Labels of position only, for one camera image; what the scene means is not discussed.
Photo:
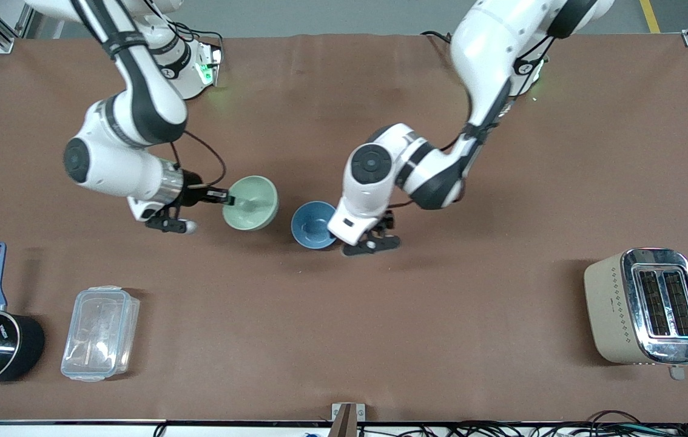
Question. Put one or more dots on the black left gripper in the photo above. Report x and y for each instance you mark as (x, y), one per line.
(389, 219)

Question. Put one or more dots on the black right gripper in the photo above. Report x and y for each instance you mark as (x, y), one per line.
(192, 195)

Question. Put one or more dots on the light green bowl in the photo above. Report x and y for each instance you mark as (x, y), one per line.
(256, 203)

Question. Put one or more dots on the blue bowl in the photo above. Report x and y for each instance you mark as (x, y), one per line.
(310, 224)

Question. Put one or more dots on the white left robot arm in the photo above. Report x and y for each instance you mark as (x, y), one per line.
(483, 48)

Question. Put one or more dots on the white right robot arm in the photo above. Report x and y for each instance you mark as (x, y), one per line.
(138, 103)

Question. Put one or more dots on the brown table cover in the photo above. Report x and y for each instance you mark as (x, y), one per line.
(344, 334)

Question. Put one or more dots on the clear plastic food container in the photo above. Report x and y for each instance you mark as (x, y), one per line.
(98, 334)

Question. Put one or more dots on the beige chrome toaster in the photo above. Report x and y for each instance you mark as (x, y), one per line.
(611, 309)

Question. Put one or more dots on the metal mount bracket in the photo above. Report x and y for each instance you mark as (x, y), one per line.
(347, 419)

